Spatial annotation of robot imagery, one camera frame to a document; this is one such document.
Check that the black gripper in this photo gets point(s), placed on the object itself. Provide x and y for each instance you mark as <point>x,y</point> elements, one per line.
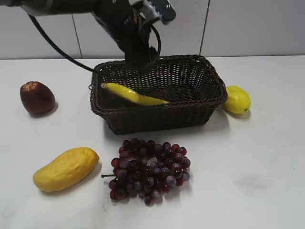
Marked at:
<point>123,24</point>

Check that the yellow banana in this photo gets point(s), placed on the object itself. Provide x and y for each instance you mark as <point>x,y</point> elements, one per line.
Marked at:
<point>131,95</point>

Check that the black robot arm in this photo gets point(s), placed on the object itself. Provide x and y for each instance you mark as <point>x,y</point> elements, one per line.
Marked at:
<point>36,8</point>

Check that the black wicker basket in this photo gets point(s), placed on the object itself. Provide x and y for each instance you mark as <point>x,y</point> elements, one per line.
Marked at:
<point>189,84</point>

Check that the dark red apple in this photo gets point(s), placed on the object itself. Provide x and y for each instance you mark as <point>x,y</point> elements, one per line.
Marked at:
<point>37,98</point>

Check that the yellow lemon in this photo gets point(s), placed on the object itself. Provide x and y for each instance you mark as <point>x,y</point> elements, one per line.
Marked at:
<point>238,101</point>

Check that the red grape bunch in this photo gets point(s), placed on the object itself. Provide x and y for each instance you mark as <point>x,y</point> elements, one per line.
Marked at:
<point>148,170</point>

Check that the yellow mango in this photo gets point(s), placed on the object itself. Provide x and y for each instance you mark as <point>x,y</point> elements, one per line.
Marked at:
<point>66,170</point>

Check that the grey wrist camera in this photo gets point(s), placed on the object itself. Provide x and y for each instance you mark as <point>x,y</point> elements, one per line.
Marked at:
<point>155,10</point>

